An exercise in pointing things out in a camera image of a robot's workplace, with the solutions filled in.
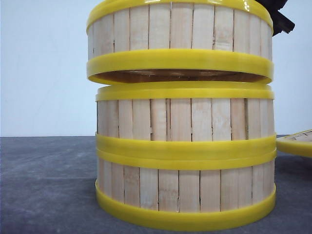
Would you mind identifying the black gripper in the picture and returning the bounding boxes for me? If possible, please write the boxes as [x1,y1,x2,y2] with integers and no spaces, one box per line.
[257,0,295,36]

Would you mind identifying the woven bamboo steamer lid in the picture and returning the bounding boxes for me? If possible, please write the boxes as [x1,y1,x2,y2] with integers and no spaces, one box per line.
[276,130,312,157]

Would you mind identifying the bamboo steamer basket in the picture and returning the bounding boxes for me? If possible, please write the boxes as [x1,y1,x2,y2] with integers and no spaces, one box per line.
[96,158,276,231]
[96,81,276,161]
[86,0,273,84]

